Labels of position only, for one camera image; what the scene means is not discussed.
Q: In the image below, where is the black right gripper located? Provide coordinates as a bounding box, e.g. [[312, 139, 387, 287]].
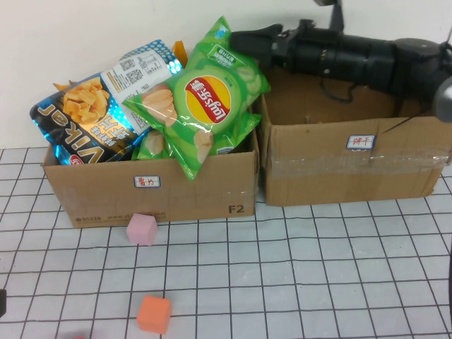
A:
[[230, 19, 340, 77]]

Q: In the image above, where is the green Lays cucumber chips bag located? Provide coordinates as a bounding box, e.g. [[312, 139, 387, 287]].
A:
[[121, 16, 272, 182], [131, 112, 263, 162]]

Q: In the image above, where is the orange snack bag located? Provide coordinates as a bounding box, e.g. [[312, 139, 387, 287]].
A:
[[52, 40, 188, 91]]

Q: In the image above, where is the large open cardboard box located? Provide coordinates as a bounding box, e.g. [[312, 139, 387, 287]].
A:
[[256, 63, 452, 208]]

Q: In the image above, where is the cardboard box printed F2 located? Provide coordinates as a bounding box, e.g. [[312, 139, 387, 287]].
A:
[[41, 102, 261, 229]]

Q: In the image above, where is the orange foam cube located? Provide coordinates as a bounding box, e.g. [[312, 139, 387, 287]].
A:
[[136, 295, 173, 335]]

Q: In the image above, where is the pink foam cube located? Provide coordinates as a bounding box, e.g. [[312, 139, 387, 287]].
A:
[[126, 213, 159, 246]]

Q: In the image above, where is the blue Vikar chips bag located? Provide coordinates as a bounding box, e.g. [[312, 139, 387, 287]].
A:
[[29, 38, 188, 167]]

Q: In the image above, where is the white black-grid tablecloth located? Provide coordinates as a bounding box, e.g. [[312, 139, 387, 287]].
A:
[[0, 147, 452, 339]]

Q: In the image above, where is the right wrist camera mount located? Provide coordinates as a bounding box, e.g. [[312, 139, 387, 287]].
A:
[[313, 0, 346, 32]]

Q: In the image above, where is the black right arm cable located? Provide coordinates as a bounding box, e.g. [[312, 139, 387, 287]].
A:
[[319, 76, 357, 104]]

